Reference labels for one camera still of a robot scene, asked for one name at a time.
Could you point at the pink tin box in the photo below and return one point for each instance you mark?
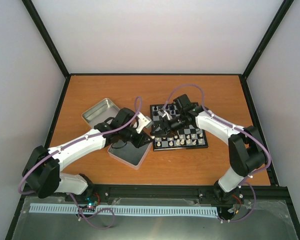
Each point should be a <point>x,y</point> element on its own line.
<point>128,154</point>

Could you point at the light blue cable duct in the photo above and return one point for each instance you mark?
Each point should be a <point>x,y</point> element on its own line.
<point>126,210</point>

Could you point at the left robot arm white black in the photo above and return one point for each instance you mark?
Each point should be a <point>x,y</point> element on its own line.
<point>44,170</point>

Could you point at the gold tin lid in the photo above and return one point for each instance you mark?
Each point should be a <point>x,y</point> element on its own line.
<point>101,111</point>

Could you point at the small circuit board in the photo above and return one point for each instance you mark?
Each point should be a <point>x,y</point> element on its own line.
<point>91,206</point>

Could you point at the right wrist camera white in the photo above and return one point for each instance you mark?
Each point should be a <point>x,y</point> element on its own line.
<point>164,114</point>

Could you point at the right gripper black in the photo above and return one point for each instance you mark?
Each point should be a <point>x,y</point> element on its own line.
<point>162,131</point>

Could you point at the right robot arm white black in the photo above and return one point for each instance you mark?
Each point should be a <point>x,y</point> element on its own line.
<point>247,153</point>

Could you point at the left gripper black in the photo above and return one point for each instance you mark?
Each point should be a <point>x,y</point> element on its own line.
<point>139,143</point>

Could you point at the black frame rail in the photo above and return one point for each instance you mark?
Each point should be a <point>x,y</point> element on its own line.
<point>199,193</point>

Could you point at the black white chess board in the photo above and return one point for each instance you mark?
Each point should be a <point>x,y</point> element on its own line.
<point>195,134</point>

